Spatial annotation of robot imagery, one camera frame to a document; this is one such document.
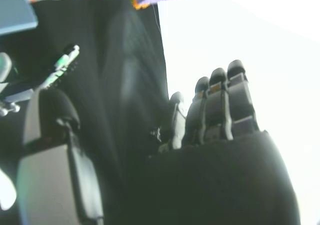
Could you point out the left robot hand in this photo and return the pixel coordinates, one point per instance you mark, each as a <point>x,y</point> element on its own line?
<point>212,185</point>

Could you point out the blue cube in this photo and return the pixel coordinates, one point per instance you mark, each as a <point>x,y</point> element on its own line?
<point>13,10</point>

